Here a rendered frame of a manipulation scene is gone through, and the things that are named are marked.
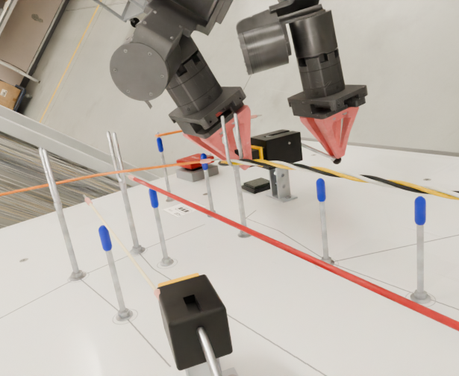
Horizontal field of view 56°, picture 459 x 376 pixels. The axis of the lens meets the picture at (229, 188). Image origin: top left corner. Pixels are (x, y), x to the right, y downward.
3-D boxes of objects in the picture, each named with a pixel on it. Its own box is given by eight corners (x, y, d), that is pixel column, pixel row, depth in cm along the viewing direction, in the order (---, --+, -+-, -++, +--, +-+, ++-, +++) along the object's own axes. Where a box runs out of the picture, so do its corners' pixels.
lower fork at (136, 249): (127, 251, 50) (98, 133, 46) (140, 245, 51) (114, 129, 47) (134, 256, 49) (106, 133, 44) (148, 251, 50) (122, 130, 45)
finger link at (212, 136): (237, 187, 52) (197, 124, 48) (211, 177, 58) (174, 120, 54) (277, 153, 54) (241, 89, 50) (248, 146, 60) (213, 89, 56)
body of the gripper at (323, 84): (334, 115, 56) (323, 57, 53) (288, 110, 65) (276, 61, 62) (370, 98, 58) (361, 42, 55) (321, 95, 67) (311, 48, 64)
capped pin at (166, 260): (159, 261, 47) (143, 186, 44) (173, 258, 47) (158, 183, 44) (160, 268, 45) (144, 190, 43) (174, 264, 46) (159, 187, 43)
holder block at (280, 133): (303, 160, 59) (300, 131, 58) (269, 170, 56) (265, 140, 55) (285, 156, 62) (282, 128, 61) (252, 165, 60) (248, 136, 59)
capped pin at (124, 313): (126, 309, 39) (104, 221, 36) (136, 314, 38) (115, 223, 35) (112, 318, 37) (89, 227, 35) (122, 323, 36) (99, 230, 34)
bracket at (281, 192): (298, 198, 59) (294, 163, 58) (283, 203, 58) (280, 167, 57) (278, 191, 63) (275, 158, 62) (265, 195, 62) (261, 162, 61)
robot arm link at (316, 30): (333, 1, 53) (324, 1, 59) (280, 17, 54) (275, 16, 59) (344, 56, 56) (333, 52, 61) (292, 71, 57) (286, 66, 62)
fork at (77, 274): (66, 277, 46) (30, 148, 42) (83, 270, 47) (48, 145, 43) (72, 283, 45) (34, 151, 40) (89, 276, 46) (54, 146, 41)
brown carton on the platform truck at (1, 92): (12, 93, 737) (-9, 84, 716) (21, 89, 695) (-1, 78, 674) (3, 114, 730) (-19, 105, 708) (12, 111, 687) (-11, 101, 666)
